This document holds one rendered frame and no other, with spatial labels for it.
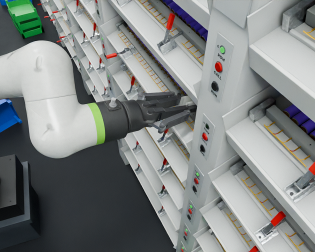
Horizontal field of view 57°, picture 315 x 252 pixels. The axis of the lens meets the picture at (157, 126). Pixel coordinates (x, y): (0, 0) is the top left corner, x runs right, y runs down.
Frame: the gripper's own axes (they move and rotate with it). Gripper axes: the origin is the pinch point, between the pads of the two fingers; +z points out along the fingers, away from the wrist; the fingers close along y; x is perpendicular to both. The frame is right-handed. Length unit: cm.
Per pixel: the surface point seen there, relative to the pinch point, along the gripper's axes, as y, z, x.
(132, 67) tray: 29.6, -3.3, 8.3
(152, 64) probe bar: 23.2, 0.1, 3.5
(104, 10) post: 52, -5, -1
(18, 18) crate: 222, -16, 82
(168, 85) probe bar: 12.4, 0.0, 3.5
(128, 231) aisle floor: 14, -1, 98
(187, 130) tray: -2.9, -1.6, 7.2
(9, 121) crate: 121, -42, 106
